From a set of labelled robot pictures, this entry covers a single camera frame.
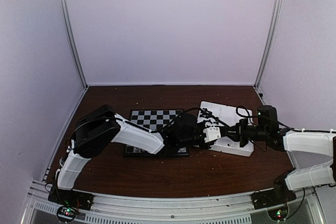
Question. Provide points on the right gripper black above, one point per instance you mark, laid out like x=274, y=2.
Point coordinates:
x=238, y=136

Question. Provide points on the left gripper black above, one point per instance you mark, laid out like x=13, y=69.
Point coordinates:
x=201, y=125

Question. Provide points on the black white chessboard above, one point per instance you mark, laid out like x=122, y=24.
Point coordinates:
x=154, y=120

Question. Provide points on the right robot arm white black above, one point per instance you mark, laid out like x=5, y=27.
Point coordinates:
x=313, y=151

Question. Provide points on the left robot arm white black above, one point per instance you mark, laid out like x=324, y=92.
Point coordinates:
x=103, y=126

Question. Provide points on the black chess pieces upper cluster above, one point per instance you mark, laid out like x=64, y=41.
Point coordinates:
x=208, y=116

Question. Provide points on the right controller board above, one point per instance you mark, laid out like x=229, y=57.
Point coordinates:
x=278, y=214

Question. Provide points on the controller board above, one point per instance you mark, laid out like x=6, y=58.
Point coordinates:
x=278, y=214
x=66, y=214

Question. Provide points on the left controller board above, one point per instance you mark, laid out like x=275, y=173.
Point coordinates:
x=66, y=214

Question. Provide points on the white plastic tray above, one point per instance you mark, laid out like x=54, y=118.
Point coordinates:
x=220, y=121

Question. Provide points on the aluminium front rail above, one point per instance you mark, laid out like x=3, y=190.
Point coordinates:
x=236, y=208

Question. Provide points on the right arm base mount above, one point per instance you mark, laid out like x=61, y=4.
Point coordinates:
x=273, y=195

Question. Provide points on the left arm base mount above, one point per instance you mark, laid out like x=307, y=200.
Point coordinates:
x=70, y=198

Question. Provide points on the right aluminium frame post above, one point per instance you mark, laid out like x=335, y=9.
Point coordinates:
x=269, y=41

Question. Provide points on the aluminium frame post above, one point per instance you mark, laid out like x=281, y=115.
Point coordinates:
x=72, y=43
x=269, y=41

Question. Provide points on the left aluminium frame post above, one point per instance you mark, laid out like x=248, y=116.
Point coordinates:
x=72, y=43

